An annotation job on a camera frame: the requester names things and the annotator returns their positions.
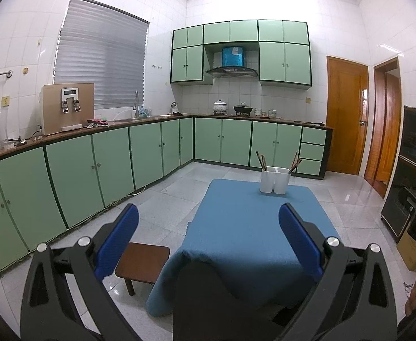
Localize green wall cabinets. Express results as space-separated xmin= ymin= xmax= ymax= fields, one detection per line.
xmin=170 ymin=19 xmax=312 ymax=86

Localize blue hood chimney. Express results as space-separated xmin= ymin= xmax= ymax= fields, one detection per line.
xmin=222 ymin=46 xmax=246 ymax=68

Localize closed wooden door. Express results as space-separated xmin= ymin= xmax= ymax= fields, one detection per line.
xmin=326 ymin=56 xmax=369 ymax=176

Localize brown water dispenser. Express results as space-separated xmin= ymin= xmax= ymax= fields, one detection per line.
xmin=39 ymin=83 xmax=95 ymax=136

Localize open wooden door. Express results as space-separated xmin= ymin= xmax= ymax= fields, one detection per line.
xmin=364 ymin=57 xmax=402 ymax=198

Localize blue tablecloth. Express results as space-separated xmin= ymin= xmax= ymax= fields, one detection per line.
xmin=146 ymin=179 xmax=340 ymax=318

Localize black glass cabinet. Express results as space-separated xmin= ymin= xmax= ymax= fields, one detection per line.
xmin=381 ymin=106 xmax=416 ymax=243

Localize grey window blind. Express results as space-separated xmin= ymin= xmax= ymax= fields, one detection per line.
xmin=53 ymin=0 xmax=150 ymax=109

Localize glass jars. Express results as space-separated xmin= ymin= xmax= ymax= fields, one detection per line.
xmin=254 ymin=108 xmax=284 ymax=120

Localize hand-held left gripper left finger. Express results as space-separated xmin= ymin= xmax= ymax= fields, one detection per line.
xmin=19 ymin=203 xmax=140 ymax=341

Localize clear glass jug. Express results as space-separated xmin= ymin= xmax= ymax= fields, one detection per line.
xmin=0 ymin=108 xmax=15 ymax=150

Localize green base cabinets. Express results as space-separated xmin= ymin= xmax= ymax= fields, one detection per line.
xmin=0 ymin=117 xmax=333 ymax=272

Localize cardboard box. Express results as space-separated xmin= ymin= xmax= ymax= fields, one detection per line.
xmin=396 ymin=170 xmax=416 ymax=271

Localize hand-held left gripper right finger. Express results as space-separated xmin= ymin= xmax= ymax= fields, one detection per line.
xmin=278 ymin=202 xmax=398 ymax=341

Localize black wok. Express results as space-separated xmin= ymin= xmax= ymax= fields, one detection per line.
xmin=233 ymin=102 xmax=254 ymax=116

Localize range hood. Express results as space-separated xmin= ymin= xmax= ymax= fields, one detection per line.
xmin=205 ymin=66 xmax=259 ymax=79

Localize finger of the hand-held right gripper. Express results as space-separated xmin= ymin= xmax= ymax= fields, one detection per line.
xmin=398 ymin=186 xmax=416 ymax=218

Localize green drawer stack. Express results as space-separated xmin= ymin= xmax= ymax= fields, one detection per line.
xmin=298 ymin=127 xmax=327 ymax=177

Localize white two-compartment utensil holder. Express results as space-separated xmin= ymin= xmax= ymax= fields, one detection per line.
xmin=259 ymin=166 xmax=291 ymax=195

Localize brown kitchen countertop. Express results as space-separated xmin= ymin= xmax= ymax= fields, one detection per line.
xmin=0 ymin=114 xmax=333 ymax=166

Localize small wooden stool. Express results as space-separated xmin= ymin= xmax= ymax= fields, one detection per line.
xmin=115 ymin=242 xmax=171 ymax=296

